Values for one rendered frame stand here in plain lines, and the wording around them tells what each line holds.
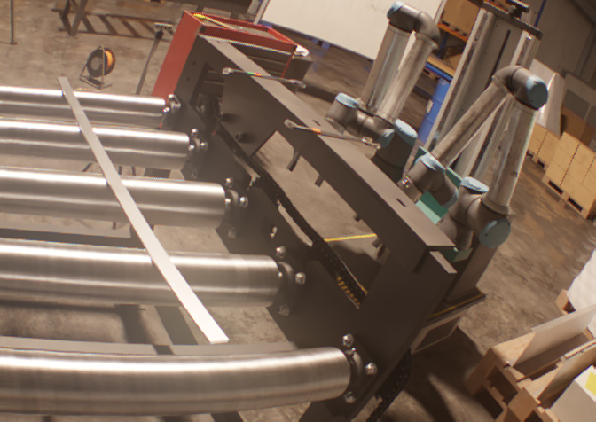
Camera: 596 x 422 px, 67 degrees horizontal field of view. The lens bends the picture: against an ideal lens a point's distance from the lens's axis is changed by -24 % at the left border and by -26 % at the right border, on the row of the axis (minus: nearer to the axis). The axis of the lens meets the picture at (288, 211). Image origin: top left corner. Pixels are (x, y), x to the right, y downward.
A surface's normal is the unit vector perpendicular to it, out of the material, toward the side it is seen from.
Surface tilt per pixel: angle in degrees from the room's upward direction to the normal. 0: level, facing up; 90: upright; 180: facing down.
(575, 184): 90
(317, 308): 90
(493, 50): 90
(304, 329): 90
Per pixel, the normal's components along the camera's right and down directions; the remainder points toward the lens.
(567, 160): -0.77, -0.01
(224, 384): 0.56, -0.34
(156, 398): 0.57, 0.05
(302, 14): 0.07, 0.48
